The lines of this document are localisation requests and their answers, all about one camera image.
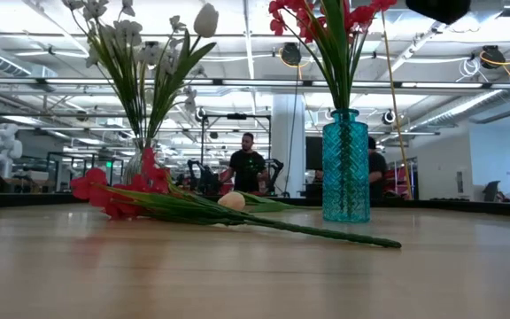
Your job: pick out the cream artificial tulip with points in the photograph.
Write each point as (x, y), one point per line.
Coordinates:
(233, 200)

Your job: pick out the white artificial tulip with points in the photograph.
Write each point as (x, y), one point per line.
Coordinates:
(206, 20)

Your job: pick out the black background robot arm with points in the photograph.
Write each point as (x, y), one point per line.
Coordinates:
(202, 177)
(275, 173)

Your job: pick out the black metal workstation frame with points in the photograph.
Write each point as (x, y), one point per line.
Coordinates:
(237, 116)
(82, 153)

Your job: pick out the dark office chair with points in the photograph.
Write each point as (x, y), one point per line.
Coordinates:
(492, 190)

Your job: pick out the long ceiling light bar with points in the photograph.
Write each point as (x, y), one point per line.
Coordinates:
(237, 82)

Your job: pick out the black monitor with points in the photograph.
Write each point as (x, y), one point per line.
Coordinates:
(314, 153)

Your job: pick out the white artificial flower bunch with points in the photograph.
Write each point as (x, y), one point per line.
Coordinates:
(149, 53)
(126, 31)

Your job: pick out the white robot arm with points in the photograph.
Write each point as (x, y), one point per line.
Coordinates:
(3, 146)

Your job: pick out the red artificial flower bunch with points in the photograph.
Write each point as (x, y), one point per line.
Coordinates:
(184, 208)
(339, 66)

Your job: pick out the person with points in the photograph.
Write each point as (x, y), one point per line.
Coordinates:
(247, 170)
(376, 170)

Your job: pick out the teal glass vase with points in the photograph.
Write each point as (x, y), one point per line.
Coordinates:
(345, 177)

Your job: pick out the clear glass vase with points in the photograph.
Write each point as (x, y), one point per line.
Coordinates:
(133, 166)

